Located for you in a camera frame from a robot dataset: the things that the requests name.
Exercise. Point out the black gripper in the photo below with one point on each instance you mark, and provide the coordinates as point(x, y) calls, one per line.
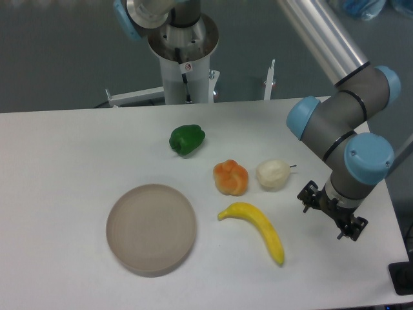
point(349, 225)

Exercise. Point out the yellow banana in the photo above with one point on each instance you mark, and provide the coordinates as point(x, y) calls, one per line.
point(253, 215)

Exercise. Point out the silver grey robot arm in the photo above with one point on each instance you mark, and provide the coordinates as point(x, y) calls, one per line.
point(328, 128)

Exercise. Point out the white pear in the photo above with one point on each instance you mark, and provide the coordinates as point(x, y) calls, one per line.
point(273, 174)

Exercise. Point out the black device at table edge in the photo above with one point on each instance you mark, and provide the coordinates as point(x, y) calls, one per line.
point(401, 276)

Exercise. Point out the orange knotted bread roll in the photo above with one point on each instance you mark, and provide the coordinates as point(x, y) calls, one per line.
point(230, 178)

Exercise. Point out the green bell pepper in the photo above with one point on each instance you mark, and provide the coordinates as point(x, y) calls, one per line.
point(186, 138)

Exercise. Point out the beige round plate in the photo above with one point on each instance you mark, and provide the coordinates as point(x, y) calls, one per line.
point(151, 229)

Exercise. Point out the blue plastic bag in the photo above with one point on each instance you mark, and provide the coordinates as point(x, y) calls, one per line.
point(364, 10)

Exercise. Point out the white upright frame post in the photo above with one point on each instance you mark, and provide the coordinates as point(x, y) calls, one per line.
point(270, 81)

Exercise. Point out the white metal frame bracket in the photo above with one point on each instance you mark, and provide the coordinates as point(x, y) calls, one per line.
point(134, 97)

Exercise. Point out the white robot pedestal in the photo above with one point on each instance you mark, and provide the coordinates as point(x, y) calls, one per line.
point(184, 59)

